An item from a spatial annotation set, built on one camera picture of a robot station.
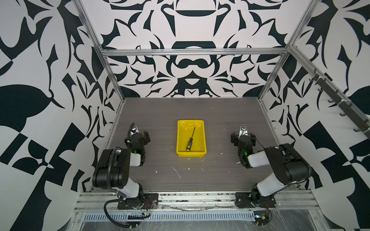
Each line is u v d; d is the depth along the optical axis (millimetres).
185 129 1049
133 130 787
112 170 456
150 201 743
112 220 674
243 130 806
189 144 916
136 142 724
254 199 672
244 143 715
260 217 714
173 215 714
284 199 759
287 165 470
